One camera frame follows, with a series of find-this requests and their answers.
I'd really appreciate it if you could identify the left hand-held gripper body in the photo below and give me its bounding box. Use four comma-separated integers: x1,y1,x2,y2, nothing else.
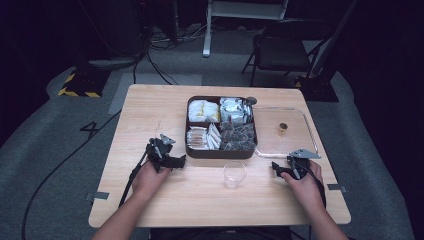
145,133,177,173

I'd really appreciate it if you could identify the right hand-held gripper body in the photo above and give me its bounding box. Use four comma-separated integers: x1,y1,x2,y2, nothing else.
286,148,322,180

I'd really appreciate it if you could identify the person's right hand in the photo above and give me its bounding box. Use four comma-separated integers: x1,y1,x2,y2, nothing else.
280,159,325,215

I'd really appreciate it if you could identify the person's left hand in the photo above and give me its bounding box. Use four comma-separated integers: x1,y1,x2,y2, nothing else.
131,161,173,202

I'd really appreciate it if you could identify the clear box lid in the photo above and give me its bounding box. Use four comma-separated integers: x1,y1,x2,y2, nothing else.
252,105,320,160

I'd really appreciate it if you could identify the row of white stick packets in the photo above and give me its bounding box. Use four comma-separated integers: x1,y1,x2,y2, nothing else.
186,122,222,151

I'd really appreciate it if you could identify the dark brown compartment box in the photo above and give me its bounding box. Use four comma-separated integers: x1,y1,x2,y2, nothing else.
184,95,259,160

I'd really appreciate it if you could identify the grey tape piece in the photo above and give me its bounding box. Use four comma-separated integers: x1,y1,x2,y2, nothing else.
85,191,111,202
326,183,348,194

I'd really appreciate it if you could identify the clear plastic cup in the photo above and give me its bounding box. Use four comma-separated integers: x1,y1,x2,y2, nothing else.
222,160,248,191

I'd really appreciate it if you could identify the pile of dark tea bags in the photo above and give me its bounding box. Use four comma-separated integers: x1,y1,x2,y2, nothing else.
219,121,258,152

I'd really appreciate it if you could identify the pile of yellow white packets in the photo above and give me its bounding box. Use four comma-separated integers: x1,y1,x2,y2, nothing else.
188,99,221,124

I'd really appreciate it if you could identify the pile of silver sachets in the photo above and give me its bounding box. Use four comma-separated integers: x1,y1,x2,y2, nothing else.
219,96,254,125

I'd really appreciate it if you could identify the black stand with base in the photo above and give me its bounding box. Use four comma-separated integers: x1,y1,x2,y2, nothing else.
294,0,359,103

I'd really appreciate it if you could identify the person's dark clothing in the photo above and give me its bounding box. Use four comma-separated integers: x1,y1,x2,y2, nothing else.
149,225,296,240

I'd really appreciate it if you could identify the black yellow striped stand base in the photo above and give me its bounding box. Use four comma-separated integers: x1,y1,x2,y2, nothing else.
57,63,112,99

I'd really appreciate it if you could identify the black folding chair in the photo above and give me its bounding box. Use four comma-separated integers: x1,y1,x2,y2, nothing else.
241,18,335,88

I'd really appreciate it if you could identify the white desk leg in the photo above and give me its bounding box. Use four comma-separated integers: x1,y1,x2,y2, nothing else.
202,0,290,59

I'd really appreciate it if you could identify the right hand-held gripper cable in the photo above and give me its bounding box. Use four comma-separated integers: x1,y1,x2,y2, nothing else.
298,161,328,208

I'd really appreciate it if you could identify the hand-held gripper cable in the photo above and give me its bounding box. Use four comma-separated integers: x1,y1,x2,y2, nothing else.
118,150,150,209
298,161,328,208

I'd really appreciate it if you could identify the left hand-held gripper cable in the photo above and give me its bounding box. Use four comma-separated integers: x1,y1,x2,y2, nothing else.
118,150,150,209

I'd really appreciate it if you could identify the black floor cable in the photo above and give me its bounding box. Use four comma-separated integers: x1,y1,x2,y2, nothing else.
21,109,122,240

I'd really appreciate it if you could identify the bundle of floor cables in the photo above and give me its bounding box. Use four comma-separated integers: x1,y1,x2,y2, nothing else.
146,19,209,46

